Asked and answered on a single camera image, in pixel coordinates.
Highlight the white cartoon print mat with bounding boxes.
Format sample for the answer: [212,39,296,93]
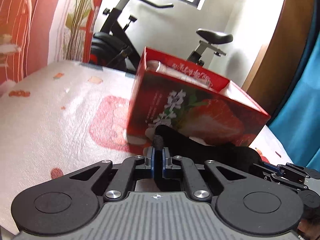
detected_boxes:
[0,60,293,235]

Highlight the black exercise bike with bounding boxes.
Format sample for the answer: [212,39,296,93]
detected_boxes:
[89,0,233,74]

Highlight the red strawberry cardboard box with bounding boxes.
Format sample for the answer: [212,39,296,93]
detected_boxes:
[126,48,270,146]

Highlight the brown wooden cabinet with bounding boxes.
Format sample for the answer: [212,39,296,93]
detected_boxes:
[242,0,315,115]

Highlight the person's hand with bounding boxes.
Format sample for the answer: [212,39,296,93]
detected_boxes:
[297,205,319,240]

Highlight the blue fabric curtain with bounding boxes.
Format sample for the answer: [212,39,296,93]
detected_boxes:
[268,12,320,172]

